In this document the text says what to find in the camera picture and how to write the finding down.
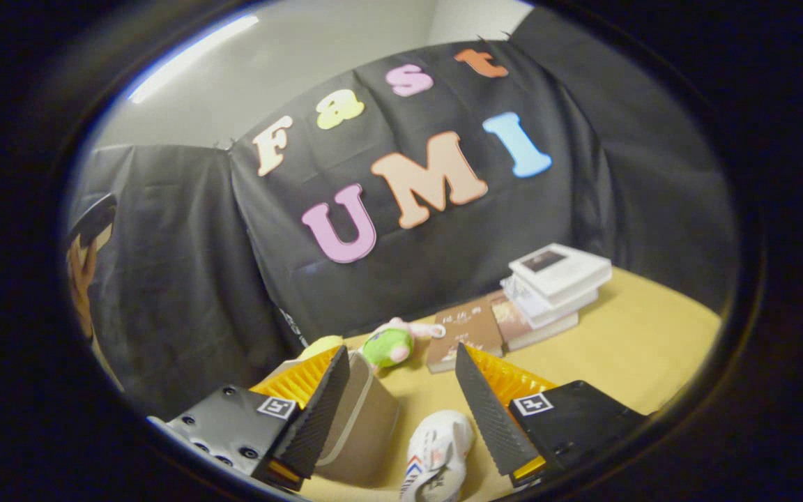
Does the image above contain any white canvas shoe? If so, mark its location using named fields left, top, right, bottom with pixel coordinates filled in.
left=399, top=410, right=475, bottom=502

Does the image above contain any white book with dark picture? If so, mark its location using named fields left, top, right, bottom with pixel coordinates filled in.
left=509, top=243, right=613, bottom=305

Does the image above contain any green and pink plush toy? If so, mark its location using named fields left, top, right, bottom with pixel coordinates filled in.
left=361, top=317, right=446, bottom=370

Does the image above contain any brown cover book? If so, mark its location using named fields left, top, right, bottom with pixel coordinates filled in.
left=426, top=301, right=505, bottom=374

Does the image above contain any plain white book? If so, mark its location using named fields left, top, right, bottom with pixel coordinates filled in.
left=500, top=275, right=599, bottom=330

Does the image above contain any black backdrop cloth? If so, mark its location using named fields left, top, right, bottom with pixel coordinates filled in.
left=67, top=7, right=740, bottom=419

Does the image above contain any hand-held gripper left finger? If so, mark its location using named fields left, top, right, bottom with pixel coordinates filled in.
left=163, top=345, right=351, bottom=492

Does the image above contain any yellow plush ball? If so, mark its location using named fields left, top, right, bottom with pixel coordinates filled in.
left=297, top=335, right=344, bottom=361

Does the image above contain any beige fabric storage box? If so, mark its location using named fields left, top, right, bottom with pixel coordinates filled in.
left=262, top=349, right=402, bottom=487

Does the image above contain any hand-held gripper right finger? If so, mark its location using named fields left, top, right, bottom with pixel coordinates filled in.
left=455, top=342, right=647, bottom=487

